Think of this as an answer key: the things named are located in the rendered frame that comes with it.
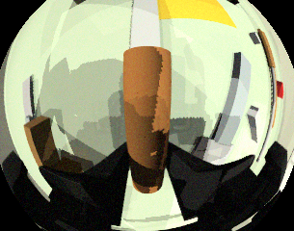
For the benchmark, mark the red block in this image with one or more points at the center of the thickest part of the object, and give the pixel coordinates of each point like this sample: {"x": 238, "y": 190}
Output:
{"x": 279, "y": 89}

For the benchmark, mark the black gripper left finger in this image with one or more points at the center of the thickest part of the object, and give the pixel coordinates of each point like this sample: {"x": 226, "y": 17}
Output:
{"x": 102, "y": 186}

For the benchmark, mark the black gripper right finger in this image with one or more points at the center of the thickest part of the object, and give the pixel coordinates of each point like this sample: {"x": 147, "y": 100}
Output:
{"x": 195, "y": 181}

